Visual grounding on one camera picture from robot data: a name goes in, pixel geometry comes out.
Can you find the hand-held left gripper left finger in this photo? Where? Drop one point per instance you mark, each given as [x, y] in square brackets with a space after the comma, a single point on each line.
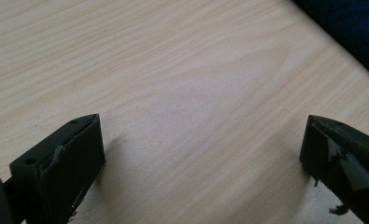
[60, 174]

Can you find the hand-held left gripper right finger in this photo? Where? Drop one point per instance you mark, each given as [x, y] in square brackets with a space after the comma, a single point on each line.
[344, 165]

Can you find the dark blue cloth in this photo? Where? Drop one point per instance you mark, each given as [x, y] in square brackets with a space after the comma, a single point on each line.
[353, 28]

